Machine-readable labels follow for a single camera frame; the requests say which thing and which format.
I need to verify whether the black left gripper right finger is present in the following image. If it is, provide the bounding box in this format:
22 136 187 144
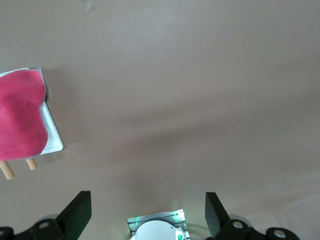
204 191 301 240

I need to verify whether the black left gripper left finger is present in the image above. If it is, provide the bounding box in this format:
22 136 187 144
0 191 92 240

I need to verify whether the red cloth with grey back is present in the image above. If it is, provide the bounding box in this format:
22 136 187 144
0 69 49 161

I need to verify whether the wooden dowel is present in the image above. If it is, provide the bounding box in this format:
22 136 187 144
0 160 15 180
25 157 38 171

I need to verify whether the white rectangular tray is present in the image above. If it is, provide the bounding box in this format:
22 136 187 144
0 66 65 155

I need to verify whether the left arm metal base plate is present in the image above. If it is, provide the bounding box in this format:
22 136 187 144
126 209 191 240

